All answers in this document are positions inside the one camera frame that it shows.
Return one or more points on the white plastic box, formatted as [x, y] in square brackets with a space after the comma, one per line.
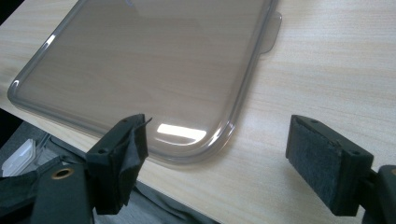
[18, 160]

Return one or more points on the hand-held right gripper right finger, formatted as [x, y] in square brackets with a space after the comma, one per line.
[323, 174]

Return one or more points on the clear grey plastic tray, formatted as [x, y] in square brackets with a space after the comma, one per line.
[140, 74]

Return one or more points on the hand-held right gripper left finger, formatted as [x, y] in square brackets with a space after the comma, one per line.
[115, 161]

